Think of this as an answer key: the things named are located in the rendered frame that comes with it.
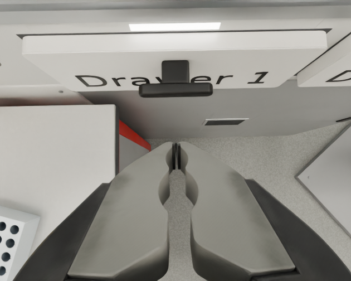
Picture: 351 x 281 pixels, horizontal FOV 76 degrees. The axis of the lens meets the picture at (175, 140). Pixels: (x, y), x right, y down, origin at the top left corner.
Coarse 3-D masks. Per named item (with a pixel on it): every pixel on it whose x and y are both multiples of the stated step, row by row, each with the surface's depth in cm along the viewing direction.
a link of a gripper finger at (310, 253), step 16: (256, 192) 9; (272, 208) 8; (272, 224) 7; (288, 224) 7; (304, 224) 7; (288, 240) 7; (304, 240) 7; (320, 240) 7; (304, 256) 6; (320, 256) 6; (336, 256) 6; (288, 272) 6; (304, 272) 6; (320, 272) 6; (336, 272) 6
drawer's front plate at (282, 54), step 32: (224, 32) 21; (256, 32) 21; (288, 32) 21; (320, 32) 21; (64, 64) 23; (96, 64) 23; (128, 64) 23; (160, 64) 24; (192, 64) 24; (224, 64) 24; (256, 64) 24; (288, 64) 24
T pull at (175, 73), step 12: (168, 60) 23; (180, 60) 23; (168, 72) 22; (180, 72) 22; (144, 84) 22; (156, 84) 22; (168, 84) 22; (180, 84) 22; (192, 84) 22; (204, 84) 22; (144, 96) 23; (156, 96) 23; (168, 96) 23; (180, 96) 23; (192, 96) 23
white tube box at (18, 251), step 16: (0, 208) 34; (0, 224) 32; (16, 224) 32; (32, 224) 34; (0, 240) 33; (16, 240) 32; (32, 240) 35; (0, 256) 31; (16, 256) 32; (0, 272) 32; (16, 272) 33
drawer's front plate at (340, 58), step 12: (348, 36) 22; (336, 48) 24; (348, 48) 22; (324, 60) 26; (336, 60) 24; (348, 60) 24; (300, 72) 30; (312, 72) 28; (324, 72) 27; (336, 72) 27; (348, 72) 27; (300, 84) 31; (312, 84) 31; (324, 84) 31; (336, 84) 31; (348, 84) 31
